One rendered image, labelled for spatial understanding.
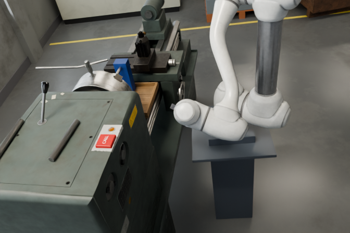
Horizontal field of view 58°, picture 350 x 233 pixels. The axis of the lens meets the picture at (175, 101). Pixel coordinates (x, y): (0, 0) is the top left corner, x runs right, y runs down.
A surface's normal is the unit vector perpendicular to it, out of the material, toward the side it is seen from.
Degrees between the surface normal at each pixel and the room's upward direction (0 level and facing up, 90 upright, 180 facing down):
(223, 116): 35
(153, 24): 90
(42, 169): 0
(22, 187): 0
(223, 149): 0
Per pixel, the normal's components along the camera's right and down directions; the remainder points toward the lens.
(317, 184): -0.13, -0.77
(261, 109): -0.50, 0.54
